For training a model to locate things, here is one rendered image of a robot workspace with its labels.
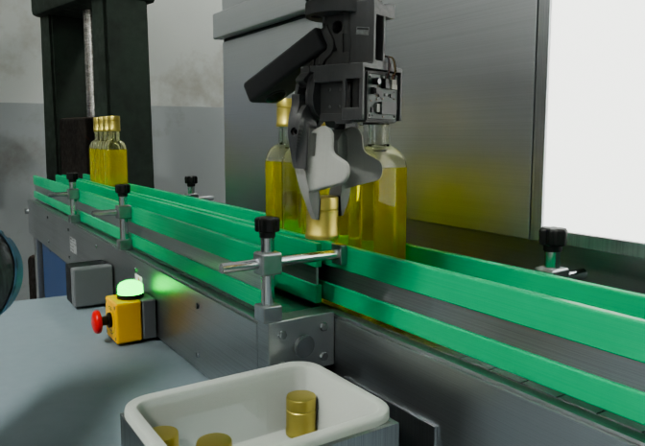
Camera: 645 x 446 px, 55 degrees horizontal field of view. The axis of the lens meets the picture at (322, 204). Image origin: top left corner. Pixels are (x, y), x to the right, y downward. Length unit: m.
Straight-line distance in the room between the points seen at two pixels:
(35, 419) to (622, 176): 0.75
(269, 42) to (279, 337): 0.76
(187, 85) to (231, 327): 3.57
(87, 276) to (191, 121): 3.02
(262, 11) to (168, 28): 3.02
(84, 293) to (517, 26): 0.98
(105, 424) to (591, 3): 0.75
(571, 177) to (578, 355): 0.25
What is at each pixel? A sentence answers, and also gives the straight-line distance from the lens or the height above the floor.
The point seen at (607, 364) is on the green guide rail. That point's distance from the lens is 0.56.
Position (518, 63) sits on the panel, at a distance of 0.80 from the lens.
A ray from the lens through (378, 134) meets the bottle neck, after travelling 0.78.
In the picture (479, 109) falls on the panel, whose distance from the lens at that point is 0.84.
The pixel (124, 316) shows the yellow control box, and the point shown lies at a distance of 1.12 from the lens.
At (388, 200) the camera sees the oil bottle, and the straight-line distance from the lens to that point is 0.77.
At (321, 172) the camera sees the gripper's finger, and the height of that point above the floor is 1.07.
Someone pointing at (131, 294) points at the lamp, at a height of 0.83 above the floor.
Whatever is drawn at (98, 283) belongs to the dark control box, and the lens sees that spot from 1.38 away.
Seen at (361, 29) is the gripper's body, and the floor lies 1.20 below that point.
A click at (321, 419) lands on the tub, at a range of 0.74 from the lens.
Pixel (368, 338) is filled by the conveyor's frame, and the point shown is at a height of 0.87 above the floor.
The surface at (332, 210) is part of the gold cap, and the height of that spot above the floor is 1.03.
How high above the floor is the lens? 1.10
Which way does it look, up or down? 6 degrees down
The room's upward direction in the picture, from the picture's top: straight up
